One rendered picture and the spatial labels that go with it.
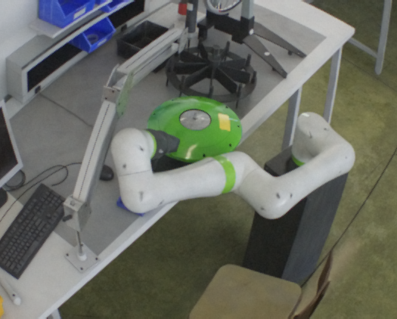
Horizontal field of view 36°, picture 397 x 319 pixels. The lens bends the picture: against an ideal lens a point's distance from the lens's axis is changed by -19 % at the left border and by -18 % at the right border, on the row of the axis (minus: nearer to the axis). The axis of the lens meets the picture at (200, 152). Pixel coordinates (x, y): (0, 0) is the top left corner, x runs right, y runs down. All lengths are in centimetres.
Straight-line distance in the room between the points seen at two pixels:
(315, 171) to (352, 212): 141
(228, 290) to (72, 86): 106
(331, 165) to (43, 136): 109
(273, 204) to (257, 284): 46
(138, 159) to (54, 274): 53
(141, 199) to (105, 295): 132
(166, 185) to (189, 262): 138
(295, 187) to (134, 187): 55
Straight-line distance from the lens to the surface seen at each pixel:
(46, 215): 234
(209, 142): 237
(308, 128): 255
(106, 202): 240
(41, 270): 221
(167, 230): 351
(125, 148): 197
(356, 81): 468
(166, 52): 228
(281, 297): 254
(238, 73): 279
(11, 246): 226
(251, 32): 305
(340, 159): 247
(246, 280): 258
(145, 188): 198
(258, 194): 223
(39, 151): 259
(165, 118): 244
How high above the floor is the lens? 270
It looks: 44 degrees down
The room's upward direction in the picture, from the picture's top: 6 degrees clockwise
